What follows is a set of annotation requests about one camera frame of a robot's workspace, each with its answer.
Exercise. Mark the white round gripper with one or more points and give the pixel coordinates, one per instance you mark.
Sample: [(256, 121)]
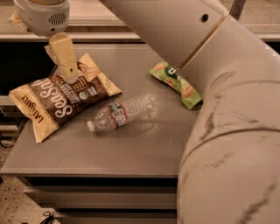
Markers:
[(40, 17)]

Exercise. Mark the brown chip bag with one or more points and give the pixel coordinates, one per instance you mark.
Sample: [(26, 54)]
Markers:
[(51, 102)]

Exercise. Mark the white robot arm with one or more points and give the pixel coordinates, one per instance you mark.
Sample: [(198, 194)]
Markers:
[(229, 170)]

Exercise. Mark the green snack bag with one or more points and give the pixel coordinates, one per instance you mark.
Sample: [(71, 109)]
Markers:
[(170, 76)]

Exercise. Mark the clear plastic water bottle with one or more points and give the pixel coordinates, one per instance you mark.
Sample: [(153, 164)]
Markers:
[(117, 114)]

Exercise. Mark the grey drawer cabinet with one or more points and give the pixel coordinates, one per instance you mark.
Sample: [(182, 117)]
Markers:
[(126, 176)]

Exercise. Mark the black scissors on floor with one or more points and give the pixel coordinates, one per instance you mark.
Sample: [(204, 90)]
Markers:
[(49, 217)]

